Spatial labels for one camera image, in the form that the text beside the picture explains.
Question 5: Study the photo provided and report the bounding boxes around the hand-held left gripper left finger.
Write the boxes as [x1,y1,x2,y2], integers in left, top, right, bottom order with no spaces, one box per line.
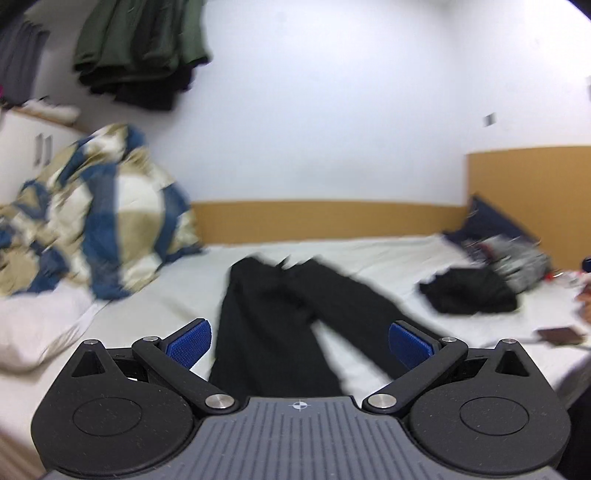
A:
[69,318,236,414]

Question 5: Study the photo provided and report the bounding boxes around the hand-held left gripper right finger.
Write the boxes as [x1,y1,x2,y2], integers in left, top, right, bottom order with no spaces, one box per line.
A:
[362,322,532,414]

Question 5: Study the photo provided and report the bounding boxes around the black pants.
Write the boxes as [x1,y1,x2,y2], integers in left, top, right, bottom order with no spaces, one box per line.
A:
[210,256,444,398]

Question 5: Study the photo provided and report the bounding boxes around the green hanging clothes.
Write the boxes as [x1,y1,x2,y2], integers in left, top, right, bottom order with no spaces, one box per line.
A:
[73,0,213,93]

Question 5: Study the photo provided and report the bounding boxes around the grey hanging clothes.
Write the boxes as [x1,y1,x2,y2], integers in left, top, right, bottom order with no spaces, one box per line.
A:
[0,18,51,104]

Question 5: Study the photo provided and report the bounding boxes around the crumpled black garment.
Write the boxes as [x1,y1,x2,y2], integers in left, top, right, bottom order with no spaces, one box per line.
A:
[418,268,520,317]

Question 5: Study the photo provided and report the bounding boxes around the grey red patterned cloth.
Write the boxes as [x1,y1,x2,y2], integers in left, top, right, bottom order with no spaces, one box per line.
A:
[464,235,552,291]

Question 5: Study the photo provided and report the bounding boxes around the dark blue pillow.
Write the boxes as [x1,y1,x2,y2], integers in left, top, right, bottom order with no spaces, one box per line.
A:
[443,196,541,250]

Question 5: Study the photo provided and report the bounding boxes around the brown wallet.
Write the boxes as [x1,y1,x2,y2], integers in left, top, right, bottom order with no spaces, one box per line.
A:
[536,327,583,346]

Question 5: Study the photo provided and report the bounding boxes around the white pillow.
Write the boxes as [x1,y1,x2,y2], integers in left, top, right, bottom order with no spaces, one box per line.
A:
[0,281,112,372]

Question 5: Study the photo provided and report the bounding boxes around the blue beige checked duvet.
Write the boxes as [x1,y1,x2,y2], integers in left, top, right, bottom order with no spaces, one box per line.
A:
[0,122,204,301]

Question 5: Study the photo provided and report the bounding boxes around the black hanging garment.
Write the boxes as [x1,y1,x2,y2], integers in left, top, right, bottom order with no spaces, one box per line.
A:
[113,65,194,112]

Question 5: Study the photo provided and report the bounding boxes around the white cabinet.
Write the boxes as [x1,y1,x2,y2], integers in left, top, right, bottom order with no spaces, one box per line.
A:
[0,108,88,204]

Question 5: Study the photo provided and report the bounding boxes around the white cloth bundle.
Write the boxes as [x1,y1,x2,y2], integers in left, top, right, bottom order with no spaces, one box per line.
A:
[23,99,80,125]

